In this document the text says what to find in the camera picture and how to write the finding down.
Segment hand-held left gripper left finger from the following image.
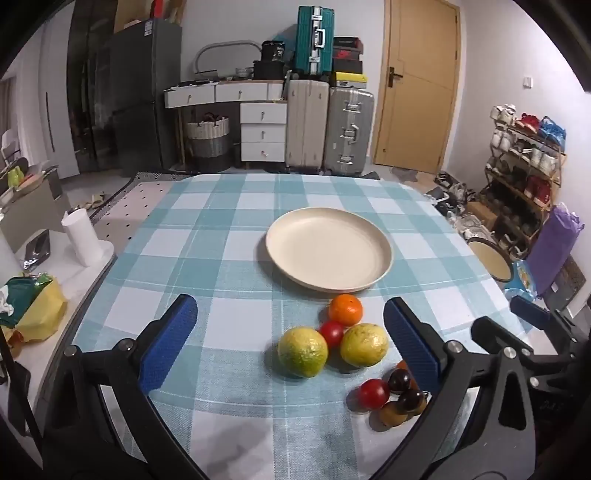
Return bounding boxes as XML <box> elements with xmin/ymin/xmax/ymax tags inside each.
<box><xmin>44</xmin><ymin>293</ymin><xmax>206</xmax><ymax>480</ymax></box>

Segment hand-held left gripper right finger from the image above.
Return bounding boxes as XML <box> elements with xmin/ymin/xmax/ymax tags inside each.
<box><xmin>369</xmin><ymin>296</ymin><xmax>537</xmax><ymax>480</ymax></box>

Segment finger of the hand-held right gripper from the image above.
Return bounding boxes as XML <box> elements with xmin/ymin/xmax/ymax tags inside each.
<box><xmin>470</xmin><ymin>316</ymin><xmax>535</xmax><ymax>359</ymax></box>
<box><xmin>510</xmin><ymin>295</ymin><xmax>591</xmax><ymax>344</ymax></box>

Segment yellow-green citrus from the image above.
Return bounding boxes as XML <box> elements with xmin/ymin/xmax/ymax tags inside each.
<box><xmin>340</xmin><ymin>323</ymin><xmax>389</xmax><ymax>368</ymax></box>

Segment red tomato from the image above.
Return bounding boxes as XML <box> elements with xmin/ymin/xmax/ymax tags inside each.
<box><xmin>319</xmin><ymin>320</ymin><xmax>346</xmax><ymax>349</ymax></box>
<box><xmin>359</xmin><ymin>378</ymin><xmax>391</xmax><ymax>411</ymax></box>

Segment large green-yellow citrus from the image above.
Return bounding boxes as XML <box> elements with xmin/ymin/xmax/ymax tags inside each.
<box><xmin>277</xmin><ymin>327</ymin><xmax>329</xmax><ymax>379</ymax></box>

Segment cream round plate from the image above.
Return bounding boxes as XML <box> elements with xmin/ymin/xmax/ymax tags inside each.
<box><xmin>265</xmin><ymin>207</ymin><xmax>393</xmax><ymax>293</ymax></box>

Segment blue plastic packet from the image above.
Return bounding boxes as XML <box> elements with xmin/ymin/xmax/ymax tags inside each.
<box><xmin>503</xmin><ymin>260</ymin><xmax>539</xmax><ymax>302</ymax></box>

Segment dark purple cherry tomato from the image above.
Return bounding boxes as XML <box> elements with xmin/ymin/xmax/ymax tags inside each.
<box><xmin>387</xmin><ymin>369</ymin><xmax>413</xmax><ymax>394</ymax></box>

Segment dark brown cherry tomato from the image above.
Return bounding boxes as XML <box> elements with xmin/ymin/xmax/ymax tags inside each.
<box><xmin>397</xmin><ymin>388</ymin><xmax>428</xmax><ymax>415</ymax></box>

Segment round dark-rimmed bowl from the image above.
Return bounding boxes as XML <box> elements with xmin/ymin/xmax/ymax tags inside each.
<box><xmin>466</xmin><ymin>235</ymin><xmax>516</xmax><ymax>282</ymax></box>

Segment purple bag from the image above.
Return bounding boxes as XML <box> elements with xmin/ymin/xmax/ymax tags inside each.
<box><xmin>526</xmin><ymin>204</ymin><xmax>585</xmax><ymax>299</ymax></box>

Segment yellow-brown cherry tomato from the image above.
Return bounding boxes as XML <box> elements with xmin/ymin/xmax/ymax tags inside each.
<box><xmin>379</xmin><ymin>400</ymin><xmax>410</xmax><ymax>428</ymax></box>

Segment cardboard box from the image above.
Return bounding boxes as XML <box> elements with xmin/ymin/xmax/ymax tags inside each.
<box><xmin>465</xmin><ymin>200</ymin><xmax>500</xmax><ymax>232</ymax></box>

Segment teal checked tablecloth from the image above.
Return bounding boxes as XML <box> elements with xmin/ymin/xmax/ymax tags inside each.
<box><xmin>69</xmin><ymin>173</ymin><xmax>532</xmax><ymax>480</ymax></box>

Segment yellow plastic bag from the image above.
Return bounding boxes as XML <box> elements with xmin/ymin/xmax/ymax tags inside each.
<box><xmin>0</xmin><ymin>275</ymin><xmax>68</xmax><ymax>345</ymax></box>

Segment white paper towel roll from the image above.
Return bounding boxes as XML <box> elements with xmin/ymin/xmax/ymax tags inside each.
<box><xmin>61</xmin><ymin>208</ymin><xmax>103</xmax><ymax>268</ymax></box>

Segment wooden shoe rack with shoes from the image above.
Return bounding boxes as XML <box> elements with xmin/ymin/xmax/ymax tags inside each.
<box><xmin>481</xmin><ymin>104</ymin><xmax>568</xmax><ymax>260</ymax></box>

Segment pile of shoes on floor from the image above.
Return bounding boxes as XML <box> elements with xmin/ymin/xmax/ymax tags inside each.
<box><xmin>424</xmin><ymin>171</ymin><xmax>478</xmax><ymax>220</ymax></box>

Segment green plastic bag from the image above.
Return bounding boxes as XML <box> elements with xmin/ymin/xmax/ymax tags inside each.
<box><xmin>0</xmin><ymin>274</ymin><xmax>54</xmax><ymax>326</ymax></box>

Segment beige slippers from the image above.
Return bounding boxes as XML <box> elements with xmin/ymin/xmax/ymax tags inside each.
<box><xmin>75</xmin><ymin>193</ymin><xmax>108</xmax><ymax>212</ymax></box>

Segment silver foil pouch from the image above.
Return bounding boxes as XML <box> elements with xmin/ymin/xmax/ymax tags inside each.
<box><xmin>20</xmin><ymin>230</ymin><xmax>52</xmax><ymax>269</ymax></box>

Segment white and grey woven basket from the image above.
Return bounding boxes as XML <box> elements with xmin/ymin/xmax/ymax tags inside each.
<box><xmin>186</xmin><ymin>115</ymin><xmax>231</xmax><ymax>160</ymax></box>

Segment silver suitcase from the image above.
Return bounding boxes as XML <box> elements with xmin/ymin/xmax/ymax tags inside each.
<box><xmin>323</xmin><ymin>85</ymin><xmax>376</xmax><ymax>176</ymax></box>

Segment white desk with drawers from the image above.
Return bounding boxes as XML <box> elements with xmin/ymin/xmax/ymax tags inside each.
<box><xmin>163</xmin><ymin>79</ymin><xmax>288</xmax><ymax>164</ymax></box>

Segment beige suitcase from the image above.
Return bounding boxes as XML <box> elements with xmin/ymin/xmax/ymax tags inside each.
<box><xmin>285</xmin><ymin>79</ymin><xmax>331</xmax><ymax>174</ymax></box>

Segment wooden door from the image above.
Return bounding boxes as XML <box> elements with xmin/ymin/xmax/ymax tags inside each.
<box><xmin>372</xmin><ymin>0</ymin><xmax>461</xmax><ymax>175</ymax></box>

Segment dark grey refrigerator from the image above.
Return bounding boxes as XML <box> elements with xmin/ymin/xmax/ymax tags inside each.
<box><xmin>67</xmin><ymin>18</ymin><xmax>184</xmax><ymax>177</ymax></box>

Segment yellow shoe box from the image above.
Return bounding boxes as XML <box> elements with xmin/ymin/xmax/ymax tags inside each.
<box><xmin>333</xmin><ymin>71</ymin><xmax>369</xmax><ymax>90</ymax></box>

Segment black and red shoe boxes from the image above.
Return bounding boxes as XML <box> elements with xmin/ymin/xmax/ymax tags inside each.
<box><xmin>332</xmin><ymin>37</ymin><xmax>365</xmax><ymax>75</ymax></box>

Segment black bag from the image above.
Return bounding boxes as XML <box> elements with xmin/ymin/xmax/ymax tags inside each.
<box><xmin>253</xmin><ymin>41</ymin><xmax>294</xmax><ymax>80</ymax></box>

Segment teal suitcase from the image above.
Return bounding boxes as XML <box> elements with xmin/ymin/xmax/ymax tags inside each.
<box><xmin>296</xmin><ymin>6</ymin><xmax>334</xmax><ymax>78</ymax></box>

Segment white oval frame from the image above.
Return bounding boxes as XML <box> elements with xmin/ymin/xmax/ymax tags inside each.
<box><xmin>193</xmin><ymin>40</ymin><xmax>262</xmax><ymax>75</ymax></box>

